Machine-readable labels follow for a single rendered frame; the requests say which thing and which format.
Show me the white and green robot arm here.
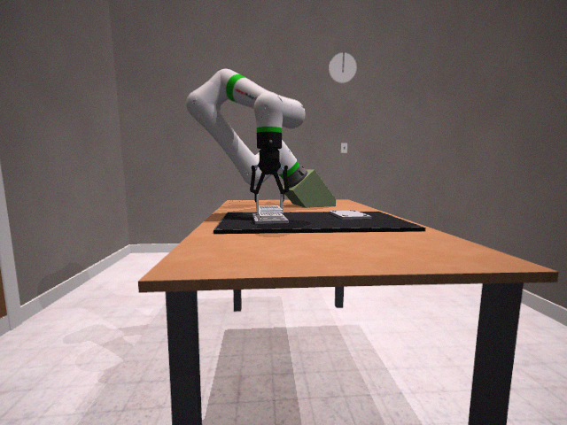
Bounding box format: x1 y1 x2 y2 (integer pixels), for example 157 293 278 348
186 69 307 188

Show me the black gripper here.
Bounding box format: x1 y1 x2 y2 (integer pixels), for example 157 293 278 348
250 150 289 212

